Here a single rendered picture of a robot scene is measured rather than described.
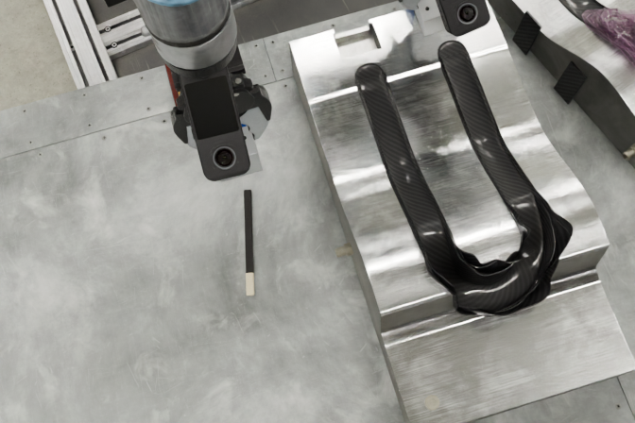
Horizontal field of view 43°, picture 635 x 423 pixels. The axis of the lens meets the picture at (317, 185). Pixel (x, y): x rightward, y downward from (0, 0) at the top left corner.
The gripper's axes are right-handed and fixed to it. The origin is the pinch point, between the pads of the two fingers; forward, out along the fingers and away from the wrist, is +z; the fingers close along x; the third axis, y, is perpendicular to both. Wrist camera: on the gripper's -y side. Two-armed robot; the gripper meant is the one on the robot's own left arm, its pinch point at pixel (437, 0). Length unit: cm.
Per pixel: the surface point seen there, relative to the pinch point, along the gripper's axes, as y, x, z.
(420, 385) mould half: -42.5, 16.3, -0.5
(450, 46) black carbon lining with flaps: -4.6, -0.3, 4.7
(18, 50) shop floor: 61, 91, 92
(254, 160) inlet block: -13.3, 26.2, -5.5
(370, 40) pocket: 0.4, 8.7, 6.6
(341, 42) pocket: 1.3, 12.4, 6.1
